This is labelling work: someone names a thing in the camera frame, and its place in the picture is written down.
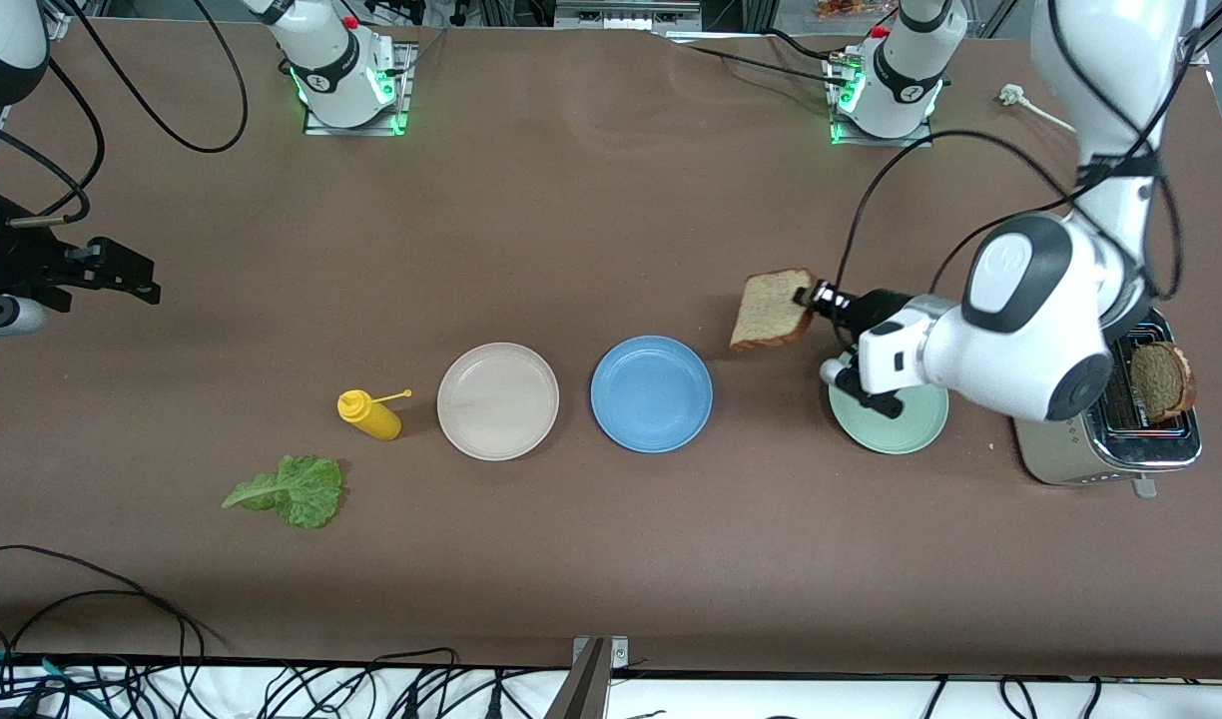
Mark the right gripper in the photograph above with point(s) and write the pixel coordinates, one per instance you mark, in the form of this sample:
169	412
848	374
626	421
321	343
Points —
12	268

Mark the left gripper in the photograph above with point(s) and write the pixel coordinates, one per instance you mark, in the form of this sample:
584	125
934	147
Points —
874	306

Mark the brown bread slice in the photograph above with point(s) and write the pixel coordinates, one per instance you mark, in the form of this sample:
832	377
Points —
771	312
1162	381

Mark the green lettuce leaf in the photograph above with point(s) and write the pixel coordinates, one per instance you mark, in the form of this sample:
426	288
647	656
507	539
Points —
306	494

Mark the light green plate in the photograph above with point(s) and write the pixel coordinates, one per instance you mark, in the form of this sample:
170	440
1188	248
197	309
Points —
901	429

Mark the blue plate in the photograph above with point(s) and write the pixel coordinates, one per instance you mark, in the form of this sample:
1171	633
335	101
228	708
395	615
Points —
651	393

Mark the beige plate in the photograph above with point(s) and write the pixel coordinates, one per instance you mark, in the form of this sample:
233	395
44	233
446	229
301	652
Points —
498	401

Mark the aluminium extrusion bar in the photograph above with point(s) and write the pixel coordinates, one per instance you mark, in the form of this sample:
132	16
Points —
57	18

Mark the beige chrome two-slot toaster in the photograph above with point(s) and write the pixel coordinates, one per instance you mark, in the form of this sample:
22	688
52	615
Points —
1060	454

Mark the orange snack packet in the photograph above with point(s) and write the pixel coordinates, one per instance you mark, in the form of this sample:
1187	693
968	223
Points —
851	8

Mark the yellow squeeze bottle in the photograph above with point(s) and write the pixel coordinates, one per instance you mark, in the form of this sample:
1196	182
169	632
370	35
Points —
376	419

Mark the aluminium frame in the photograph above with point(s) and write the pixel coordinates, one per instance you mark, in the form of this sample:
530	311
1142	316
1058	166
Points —
626	14

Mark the aluminium extrusion camera post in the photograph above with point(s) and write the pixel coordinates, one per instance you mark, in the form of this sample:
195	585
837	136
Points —
586	689

